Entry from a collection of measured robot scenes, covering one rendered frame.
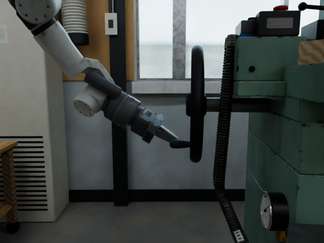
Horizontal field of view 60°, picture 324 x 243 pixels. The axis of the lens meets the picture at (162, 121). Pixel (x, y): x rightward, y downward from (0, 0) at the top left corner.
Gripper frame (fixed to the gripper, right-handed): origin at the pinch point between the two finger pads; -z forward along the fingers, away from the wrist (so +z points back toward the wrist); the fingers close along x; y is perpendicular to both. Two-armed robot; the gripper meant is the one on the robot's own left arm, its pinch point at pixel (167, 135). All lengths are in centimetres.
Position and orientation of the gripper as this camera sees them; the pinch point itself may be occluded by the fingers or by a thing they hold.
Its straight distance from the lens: 78.2
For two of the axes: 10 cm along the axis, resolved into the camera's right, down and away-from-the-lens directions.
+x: -2.1, 3.5, -9.1
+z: -8.6, -5.1, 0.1
